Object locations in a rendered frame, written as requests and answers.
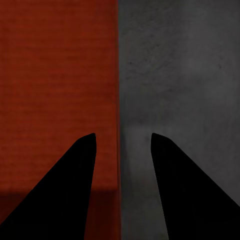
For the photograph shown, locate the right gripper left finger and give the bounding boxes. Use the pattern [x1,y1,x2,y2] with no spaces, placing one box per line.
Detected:
[0,133,97,240]

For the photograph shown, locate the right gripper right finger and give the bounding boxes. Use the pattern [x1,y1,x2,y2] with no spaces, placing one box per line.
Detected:
[150,133,240,240]

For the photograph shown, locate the storage box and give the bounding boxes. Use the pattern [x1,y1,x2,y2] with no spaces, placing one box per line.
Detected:
[0,0,122,240]

